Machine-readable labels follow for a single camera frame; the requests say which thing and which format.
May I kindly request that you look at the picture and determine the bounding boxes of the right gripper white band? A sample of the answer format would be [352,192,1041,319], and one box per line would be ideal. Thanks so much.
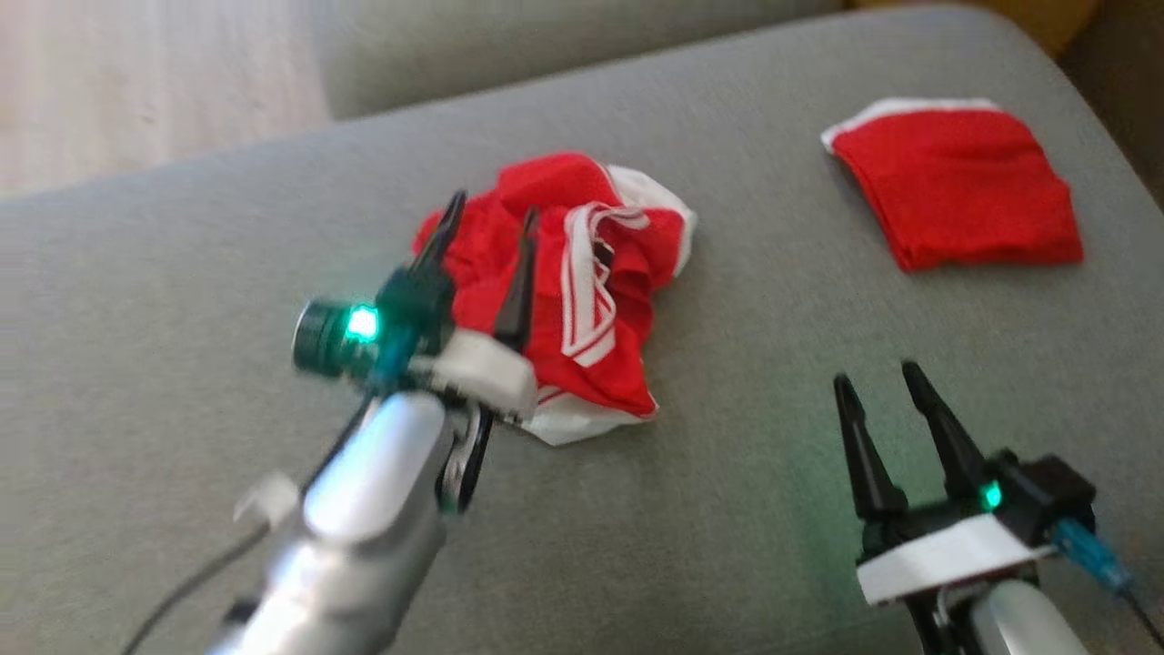
[833,360,1058,609]

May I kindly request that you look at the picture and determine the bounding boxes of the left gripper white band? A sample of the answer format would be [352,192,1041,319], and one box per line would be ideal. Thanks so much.
[376,189,542,425]

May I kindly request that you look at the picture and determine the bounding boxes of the red and white jersey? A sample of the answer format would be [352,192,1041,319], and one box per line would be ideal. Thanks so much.
[411,152,698,447]

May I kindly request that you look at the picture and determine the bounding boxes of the red shorts with white stripes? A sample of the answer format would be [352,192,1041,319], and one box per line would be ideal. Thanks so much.
[821,96,1085,274]

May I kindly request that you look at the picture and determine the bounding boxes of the grey fabric sofa cushion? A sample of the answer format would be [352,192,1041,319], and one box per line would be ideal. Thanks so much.
[314,0,847,121]

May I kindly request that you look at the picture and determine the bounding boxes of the grey fabric sofa seat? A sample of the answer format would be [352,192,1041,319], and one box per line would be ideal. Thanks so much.
[0,5,1164,655]

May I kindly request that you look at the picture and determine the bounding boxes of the teal plug right arm cable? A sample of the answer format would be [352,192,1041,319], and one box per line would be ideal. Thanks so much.
[1046,519,1164,649]

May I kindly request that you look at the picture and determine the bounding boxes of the white cable clip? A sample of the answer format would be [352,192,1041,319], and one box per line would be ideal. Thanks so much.
[234,471,301,525]

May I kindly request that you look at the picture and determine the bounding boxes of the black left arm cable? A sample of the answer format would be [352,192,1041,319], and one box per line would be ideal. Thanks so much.
[123,364,410,655]

